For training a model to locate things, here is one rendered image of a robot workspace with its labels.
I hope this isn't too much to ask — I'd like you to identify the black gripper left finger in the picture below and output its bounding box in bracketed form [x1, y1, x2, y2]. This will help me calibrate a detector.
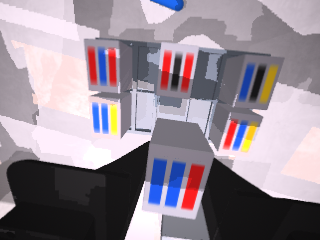
[6, 141, 150, 240]

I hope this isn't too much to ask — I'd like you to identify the blue rod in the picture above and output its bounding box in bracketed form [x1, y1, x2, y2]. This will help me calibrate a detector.
[150, 0, 184, 11]

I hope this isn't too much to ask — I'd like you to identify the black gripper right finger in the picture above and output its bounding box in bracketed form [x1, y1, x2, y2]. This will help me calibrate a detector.
[201, 158, 320, 240]

